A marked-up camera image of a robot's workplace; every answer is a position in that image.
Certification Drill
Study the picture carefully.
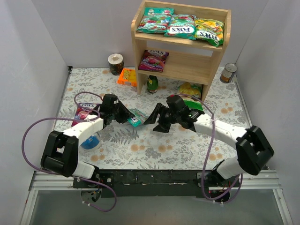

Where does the purple fox's candy bag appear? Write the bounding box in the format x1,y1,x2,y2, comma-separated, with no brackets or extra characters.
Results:
74,103,100,120
138,50,169,72

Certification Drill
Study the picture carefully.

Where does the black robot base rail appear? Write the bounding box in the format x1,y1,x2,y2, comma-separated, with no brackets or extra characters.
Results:
73,169,236,198

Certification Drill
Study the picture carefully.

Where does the metal tin can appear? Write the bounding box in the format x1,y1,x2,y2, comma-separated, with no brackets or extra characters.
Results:
220,63,238,83

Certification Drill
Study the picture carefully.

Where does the wooden two-tier shelf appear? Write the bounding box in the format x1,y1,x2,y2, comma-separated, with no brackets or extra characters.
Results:
131,0,232,100

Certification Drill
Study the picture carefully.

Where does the green cassava chips bag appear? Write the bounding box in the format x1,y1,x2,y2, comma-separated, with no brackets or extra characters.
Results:
178,82,203,111

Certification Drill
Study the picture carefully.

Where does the orange candy box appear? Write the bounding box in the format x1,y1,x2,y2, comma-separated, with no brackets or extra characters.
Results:
117,68,137,87

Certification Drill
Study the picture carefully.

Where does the dark tape roll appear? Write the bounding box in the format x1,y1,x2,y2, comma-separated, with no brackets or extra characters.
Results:
108,53,124,75

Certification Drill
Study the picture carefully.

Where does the green glass bottle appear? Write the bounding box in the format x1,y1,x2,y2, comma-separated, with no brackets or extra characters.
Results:
147,75,159,93

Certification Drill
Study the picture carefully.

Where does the teal Fox's candy bag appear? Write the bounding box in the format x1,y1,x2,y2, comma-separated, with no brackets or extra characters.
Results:
136,7,174,33
164,14,196,40

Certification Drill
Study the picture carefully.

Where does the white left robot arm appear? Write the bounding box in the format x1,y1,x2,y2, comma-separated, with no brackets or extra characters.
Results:
41,94,134,179

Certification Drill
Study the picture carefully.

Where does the yellow green Fox's candy bag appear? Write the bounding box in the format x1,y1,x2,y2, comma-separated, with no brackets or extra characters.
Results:
194,18,224,47

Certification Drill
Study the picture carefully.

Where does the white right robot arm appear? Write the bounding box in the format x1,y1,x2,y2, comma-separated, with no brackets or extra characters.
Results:
144,95,274,186

